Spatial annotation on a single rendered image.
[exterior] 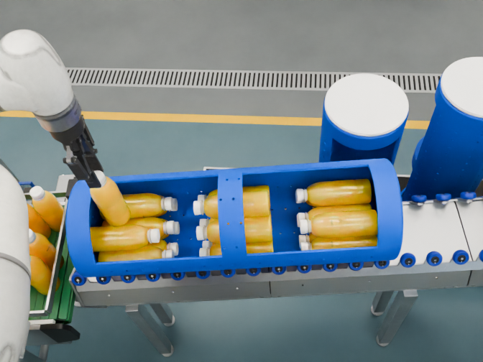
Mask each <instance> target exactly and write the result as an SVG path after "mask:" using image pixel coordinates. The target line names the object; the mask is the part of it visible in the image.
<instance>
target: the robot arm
mask: <svg viewBox="0 0 483 362"><path fill-rule="evenodd" d="M5 111H30V112H32V113H33V114H34V116H35V117H36V119H37V120H38V121H39V123H40V125H41V127H42V128H44V129H45V130H47V131H49V133H50V134H51V136H52V137H53V139H55V140H57V141H59V142H60V143H62V144H63V148H64V150H65V151H66V152H67V156H66V157H65V158H63V163H65V164H66V165H67V166H68V167H69V168H70V170H71V171H72V173H73V174H74V175H75V177H76V178H77V180H85V181H86V183H87V185H88V187H89V188H98V187H101V183H100V182H99V180H98V178H97V176H96V173H95V172H94V171H95V170H100V171H102V172H104V169H103V167H102V166H101V163H100V162H99V160H98V158H97V156H96V155H95V154H97V153H98V150H97V149H94V148H93V146H94V145H95V142H94V140H93V138H92V136H91V134H90V131H89V130H88V127H87V126H86V123H85V120H84V117H83V114H81V111H82V109H81V106H80V104H79V102H78V100H77V98H76V97H75V94H74V92H73V90H72V87H71V80H70V76H69V75H68V71H67V70H66V68H65V66H64V64H63V62H62V60H61V59H60V57H59V55H58V54H57V53H56V51H55V50H54V49H53V47H52V46H51V44H50V43H49V42H48V41H47V40H46V39H45V38H44V37H43V36H42V35H41V34H39V33H38V32H35V31H32V30H29V29H18V30H15V31H13V32H10V33H8V34H6V35H5V36H4V37H2V39H1V40H0V113H1V112H5ZM30 284H31V266H30V258H29V216H28V208H27V201H26V199H25V196H24V193H23V191H22V189H21V187H20V185H19V183H18V182H17V181H16V179H15V178H14V177H13V176H12V174H11V173H10V172H9V171H8V170H7V169H5V168H4V167H3V166H2V165H1V164H0V362H18V361H19V357H20V354H21V352H22V346H23V343H24V337H25V334H26V330H27V323H28V319H29V311H30Z"/></svg>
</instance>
